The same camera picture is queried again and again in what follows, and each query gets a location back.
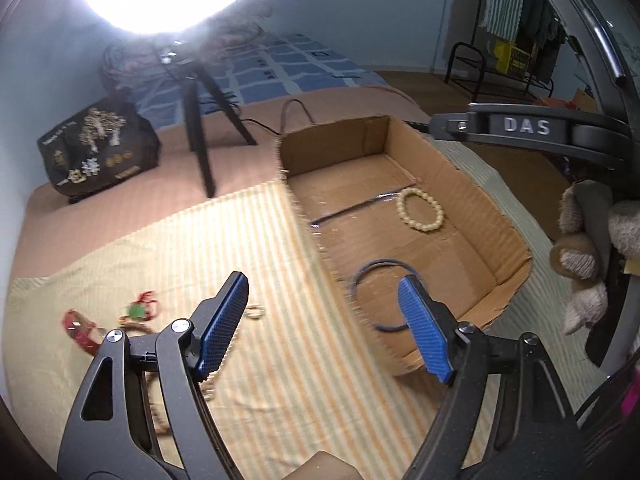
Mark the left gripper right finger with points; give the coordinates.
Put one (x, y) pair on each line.
(534, 433)

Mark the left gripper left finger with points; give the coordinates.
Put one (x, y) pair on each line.
(109, 433)

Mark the pink sleeve forearm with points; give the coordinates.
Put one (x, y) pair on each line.
(628, 401)

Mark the right hand white glove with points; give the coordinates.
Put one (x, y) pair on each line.
(590, 254)

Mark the yellow box on rack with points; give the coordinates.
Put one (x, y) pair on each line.
(510, 60)

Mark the dark hanging clothes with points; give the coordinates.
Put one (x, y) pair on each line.
(541, 36)

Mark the black clothes rack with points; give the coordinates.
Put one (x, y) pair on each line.
(471, 67)

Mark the yellow striped cloth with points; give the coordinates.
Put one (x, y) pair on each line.
(298, 379)

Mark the open cardboard box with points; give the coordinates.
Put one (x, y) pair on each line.
(381, 200)

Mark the black printed snack bag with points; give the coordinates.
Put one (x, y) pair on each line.
(99, 147)

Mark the blue checkered blanket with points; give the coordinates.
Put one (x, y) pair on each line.
(266, 68)

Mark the black tripod stand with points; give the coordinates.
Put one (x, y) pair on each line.
(189, 73)

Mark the folded floral quilt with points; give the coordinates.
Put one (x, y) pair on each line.
(128, 63)

